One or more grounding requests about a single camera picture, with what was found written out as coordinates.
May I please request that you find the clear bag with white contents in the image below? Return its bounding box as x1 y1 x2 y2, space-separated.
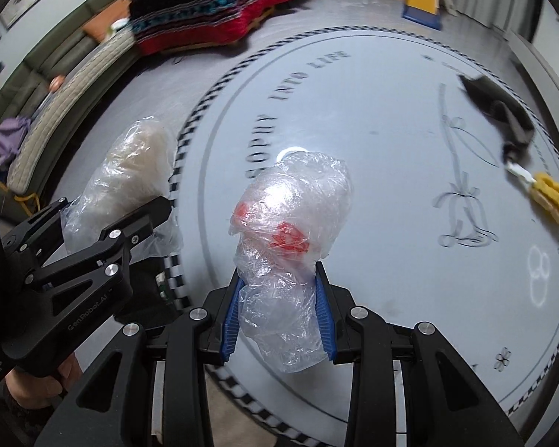
61 116 176 253

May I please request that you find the clear bag with red bits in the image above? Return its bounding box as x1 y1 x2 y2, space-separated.
229 150 353 373

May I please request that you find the yellow sponge brush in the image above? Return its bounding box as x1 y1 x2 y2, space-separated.
505 161 559 225

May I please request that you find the dark grey cloth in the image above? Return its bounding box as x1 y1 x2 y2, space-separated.
458 75 535 162

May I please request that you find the black trash bag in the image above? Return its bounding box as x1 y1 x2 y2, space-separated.
137 257 180 327

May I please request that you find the person left hand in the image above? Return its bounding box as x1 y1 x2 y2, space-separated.
4 353 82 410

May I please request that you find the purple backpack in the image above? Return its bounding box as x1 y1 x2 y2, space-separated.
0 116 32 171

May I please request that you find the dark green sofa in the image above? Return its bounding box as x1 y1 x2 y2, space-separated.
0 0 136 127

